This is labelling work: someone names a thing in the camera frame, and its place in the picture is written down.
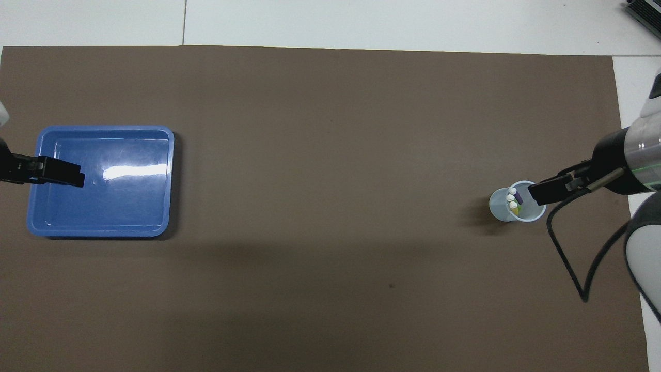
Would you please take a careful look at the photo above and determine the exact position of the brown table mat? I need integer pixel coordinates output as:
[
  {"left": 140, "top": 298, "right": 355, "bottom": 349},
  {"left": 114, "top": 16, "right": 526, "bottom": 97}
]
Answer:
[{"left": 0, "top": 45, "right": 649, "bottom": 372}]

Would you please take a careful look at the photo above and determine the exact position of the blue plastic tray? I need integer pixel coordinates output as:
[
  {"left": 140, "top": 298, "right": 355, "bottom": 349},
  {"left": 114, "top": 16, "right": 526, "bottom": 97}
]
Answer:
[{"left": 26, "top": 125, "right": 175, "bottom": 238}]

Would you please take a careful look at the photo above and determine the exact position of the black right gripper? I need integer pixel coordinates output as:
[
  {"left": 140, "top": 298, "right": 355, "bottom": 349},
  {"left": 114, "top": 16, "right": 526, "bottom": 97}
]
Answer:
[{"left": 527, "top": 127, "right": 652, "bottom": 206}]

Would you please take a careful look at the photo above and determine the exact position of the pale blue mesh pen cup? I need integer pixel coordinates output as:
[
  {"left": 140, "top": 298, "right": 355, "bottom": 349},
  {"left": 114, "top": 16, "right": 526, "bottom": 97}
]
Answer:
[{"left": 489, "top": 180, "right": 547, "bottom": 223}]

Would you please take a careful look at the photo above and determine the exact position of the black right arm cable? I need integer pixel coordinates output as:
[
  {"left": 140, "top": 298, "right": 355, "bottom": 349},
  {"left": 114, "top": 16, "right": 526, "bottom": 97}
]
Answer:
[{"left": 545, "top": 168, "right": 632, "bottom": 303}]

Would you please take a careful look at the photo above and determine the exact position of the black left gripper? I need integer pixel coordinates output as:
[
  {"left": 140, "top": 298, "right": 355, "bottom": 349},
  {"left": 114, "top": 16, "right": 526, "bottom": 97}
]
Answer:
[{"left": 0, "top": 137, "right": 85, "bottom": 188}]

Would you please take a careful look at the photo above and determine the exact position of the grey keyboard device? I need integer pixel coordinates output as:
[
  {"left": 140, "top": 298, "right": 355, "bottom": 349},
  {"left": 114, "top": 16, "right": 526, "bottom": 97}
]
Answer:
[{"left": 624, "top": 0, "right": 661, "bottom": 38}]

